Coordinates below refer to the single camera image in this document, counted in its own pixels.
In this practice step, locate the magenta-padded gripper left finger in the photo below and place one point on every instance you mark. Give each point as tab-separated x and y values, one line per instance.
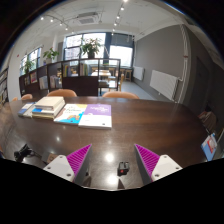
61	166

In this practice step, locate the medium potted plant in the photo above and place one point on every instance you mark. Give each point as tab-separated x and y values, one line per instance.
50	54

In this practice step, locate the wall bookshelf unit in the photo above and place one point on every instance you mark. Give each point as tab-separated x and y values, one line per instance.
3	86

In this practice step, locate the small potted plant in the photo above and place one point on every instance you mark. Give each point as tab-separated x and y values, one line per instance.
28	65

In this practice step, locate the stack of books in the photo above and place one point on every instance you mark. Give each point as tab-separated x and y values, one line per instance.
49	104

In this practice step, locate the ceiling air conditioner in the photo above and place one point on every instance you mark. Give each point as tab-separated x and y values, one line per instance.
87	18

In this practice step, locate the dark grey door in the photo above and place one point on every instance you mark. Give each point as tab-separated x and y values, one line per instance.
198	86

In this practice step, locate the light blue illustrated book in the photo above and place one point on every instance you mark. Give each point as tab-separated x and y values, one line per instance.
71	113

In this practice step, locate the side window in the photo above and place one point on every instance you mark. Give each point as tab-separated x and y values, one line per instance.
35	55

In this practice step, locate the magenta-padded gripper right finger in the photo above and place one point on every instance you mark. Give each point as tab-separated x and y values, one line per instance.
161	166

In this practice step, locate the large white radiator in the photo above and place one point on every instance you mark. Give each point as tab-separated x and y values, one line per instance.
164	84

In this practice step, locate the brown chair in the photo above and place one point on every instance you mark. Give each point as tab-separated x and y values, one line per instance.
208	120

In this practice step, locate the ceiling spotlights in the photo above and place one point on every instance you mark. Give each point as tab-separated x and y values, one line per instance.
51	20

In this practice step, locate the large potted plant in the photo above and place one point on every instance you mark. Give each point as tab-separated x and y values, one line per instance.
91	46

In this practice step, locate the blue picture book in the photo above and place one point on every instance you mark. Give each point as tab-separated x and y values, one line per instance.
209	146

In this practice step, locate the large window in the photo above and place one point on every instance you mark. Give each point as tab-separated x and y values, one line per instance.
121	55

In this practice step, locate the purple and white book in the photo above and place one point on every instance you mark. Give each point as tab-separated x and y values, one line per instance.
96	115

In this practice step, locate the dark divider shelf unit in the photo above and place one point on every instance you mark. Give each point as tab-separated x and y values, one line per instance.
80	86

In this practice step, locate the small black charger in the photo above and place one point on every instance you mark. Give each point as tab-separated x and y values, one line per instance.
123	168

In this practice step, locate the small white radiator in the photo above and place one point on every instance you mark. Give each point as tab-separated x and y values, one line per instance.
138	73

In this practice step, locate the thin white book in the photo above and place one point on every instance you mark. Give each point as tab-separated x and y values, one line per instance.
32	114

